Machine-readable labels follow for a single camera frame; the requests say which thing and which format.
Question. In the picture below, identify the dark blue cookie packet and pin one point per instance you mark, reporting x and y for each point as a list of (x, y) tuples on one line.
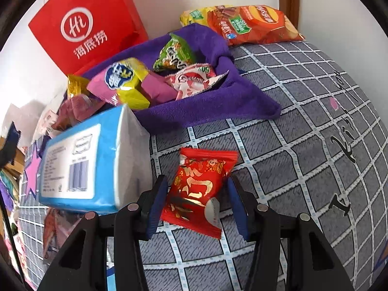
[(8, 152)]

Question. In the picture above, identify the orange chips bag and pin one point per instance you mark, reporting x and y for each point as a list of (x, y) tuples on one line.
[(259, 24)]

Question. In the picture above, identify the orange toy snack packet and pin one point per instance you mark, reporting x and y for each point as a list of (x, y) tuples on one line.
[(58, 225)]

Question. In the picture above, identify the yellow triangular snack packet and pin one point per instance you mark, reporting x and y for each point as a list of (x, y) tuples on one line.
[(77, 85)]

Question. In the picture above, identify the green snack packet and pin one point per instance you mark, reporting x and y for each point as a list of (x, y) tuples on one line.
[(175, 55)]

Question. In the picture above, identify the pink white candy packet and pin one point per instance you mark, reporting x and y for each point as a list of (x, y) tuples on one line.
[(194, 79)]

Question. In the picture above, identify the blue tissue pack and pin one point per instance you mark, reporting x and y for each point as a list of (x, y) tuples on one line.
[(101, 164)]

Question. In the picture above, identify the yellow chips bag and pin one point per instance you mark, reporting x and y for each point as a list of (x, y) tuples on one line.
[(198, 15)]

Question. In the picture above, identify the purple towel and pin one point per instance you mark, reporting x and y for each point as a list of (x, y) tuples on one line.
[(236, 97)]

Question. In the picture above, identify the grey checkered tablecloth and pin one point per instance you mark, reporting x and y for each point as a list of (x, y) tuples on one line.
[(326, 155)]

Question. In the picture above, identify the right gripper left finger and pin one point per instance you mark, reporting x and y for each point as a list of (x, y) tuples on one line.
[(135, 222)]

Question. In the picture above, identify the red paper shopping bag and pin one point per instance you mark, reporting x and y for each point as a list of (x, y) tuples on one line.
[(79, 34)]

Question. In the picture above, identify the white pink snack packet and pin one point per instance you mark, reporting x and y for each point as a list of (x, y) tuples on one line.
[(47, 118)]

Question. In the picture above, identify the red snack packet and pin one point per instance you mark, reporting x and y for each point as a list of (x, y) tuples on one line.
[(192, 201)]

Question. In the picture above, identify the pink yellow snack packet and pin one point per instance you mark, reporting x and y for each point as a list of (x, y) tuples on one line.
[(130, 82)]

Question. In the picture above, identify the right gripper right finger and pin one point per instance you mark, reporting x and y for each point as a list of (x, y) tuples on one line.
[(259, 224)]

